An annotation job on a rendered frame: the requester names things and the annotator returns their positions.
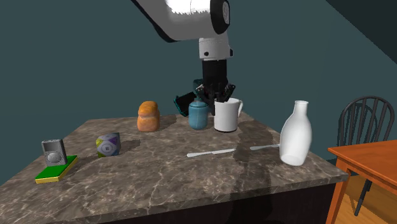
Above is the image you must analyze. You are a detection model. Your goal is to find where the brown bread loaf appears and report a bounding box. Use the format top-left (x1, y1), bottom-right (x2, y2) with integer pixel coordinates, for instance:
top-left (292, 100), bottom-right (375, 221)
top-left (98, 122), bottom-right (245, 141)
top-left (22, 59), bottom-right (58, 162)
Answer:
top-left (137, 101), bottom-right (162, 133)

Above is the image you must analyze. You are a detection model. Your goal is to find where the grey music player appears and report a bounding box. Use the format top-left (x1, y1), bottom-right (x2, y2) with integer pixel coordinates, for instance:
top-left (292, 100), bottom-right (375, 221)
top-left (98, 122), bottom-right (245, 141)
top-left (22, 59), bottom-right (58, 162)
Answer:
top-left (41, 139), bottom-right (68, 167)

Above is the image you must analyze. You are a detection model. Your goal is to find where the black wooden chair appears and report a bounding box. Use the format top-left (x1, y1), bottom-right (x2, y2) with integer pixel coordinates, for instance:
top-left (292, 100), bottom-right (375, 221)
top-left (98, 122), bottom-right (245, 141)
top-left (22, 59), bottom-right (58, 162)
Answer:
top-left (339, 95), bottom-right (396, 217)

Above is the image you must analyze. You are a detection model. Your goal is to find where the orange wooden table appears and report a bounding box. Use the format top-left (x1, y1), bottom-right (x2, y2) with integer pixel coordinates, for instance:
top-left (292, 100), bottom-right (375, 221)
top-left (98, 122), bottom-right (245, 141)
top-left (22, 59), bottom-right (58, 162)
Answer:
top-left (324, 139), bottom-right (397, 224)

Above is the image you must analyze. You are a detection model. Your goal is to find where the teal cup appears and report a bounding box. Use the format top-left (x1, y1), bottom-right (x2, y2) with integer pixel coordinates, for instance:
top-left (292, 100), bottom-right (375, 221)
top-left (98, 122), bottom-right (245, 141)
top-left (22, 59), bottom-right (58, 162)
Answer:
top-left (192, 78), bottom-right (204, 94)

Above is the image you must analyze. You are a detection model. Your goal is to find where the white mug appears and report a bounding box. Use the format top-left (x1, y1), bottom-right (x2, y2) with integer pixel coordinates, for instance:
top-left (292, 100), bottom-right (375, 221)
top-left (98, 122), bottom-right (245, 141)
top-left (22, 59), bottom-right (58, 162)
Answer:
top-left (213, 97), bottom-right (244, 133)

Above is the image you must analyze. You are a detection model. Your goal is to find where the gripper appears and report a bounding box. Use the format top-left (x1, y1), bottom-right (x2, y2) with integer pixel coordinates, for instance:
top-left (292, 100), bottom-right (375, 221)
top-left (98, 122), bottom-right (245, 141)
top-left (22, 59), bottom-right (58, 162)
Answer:
top-left (195, 59), bottom-right (237, 106)

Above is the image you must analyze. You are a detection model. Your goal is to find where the silver butter knife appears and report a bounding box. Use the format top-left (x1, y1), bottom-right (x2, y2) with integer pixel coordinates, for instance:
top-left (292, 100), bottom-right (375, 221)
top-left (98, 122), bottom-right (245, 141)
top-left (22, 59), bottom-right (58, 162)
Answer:
top-left (186, 148), bottom-right (237, 158)

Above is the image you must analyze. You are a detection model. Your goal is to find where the silver cutlery piece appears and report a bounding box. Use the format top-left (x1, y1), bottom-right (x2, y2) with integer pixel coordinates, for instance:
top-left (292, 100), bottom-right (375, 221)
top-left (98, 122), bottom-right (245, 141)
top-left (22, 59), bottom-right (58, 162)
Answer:
top-left (249, 143), bottom-right (281, 151)

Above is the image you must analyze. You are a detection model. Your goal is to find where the white bottle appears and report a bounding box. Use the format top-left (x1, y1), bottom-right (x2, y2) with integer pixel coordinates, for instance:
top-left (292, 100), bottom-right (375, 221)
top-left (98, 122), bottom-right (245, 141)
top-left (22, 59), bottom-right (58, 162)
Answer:
top-left (279, 100), bottom-right (313, 167)

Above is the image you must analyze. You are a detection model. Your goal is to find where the blue ceramic jar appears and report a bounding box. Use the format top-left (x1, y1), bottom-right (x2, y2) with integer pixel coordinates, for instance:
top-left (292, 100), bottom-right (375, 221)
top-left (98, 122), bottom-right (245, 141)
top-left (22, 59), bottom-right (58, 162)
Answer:
top-left (188, 96), bottom-right (209, 130)

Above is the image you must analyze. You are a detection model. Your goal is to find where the multicoloured polyhedron toy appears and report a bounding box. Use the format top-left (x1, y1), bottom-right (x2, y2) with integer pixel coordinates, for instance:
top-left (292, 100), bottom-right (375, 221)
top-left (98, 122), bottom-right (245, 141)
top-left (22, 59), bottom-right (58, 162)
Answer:
top-left (95, 132), bottom-right (122, 158)

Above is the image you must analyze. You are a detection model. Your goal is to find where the green and yellow sponge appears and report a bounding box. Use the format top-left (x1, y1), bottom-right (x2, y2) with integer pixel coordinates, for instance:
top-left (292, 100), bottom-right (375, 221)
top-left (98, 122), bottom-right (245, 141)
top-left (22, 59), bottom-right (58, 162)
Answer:
top-left (34, 155), bottom-right (80, 185)

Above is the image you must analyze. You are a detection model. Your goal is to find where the phone in teal case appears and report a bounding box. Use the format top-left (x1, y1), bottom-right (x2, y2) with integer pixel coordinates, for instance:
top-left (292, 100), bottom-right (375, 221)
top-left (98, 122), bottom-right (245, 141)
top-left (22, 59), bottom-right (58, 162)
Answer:
top-left (173, 91), bottom-right (197, 118)

